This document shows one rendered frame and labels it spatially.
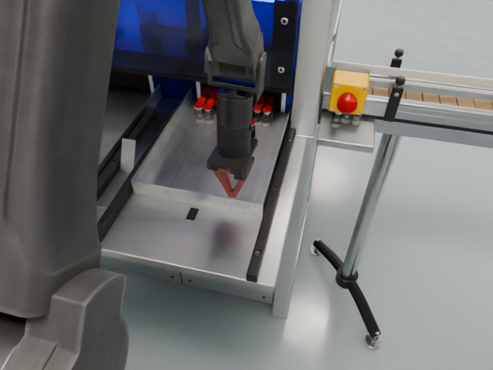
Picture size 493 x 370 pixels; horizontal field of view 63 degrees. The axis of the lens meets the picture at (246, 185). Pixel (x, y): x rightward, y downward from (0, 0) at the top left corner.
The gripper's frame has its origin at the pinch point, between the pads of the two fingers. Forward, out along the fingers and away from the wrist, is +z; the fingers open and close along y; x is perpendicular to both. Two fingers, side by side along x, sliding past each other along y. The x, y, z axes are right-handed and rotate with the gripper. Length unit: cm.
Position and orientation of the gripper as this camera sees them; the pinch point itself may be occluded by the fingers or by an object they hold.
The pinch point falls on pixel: (232, 192)
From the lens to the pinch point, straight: 73.7
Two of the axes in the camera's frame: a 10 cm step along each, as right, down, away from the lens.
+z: -0.4, 8.1, 5.8
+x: -9.7, -1.8, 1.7
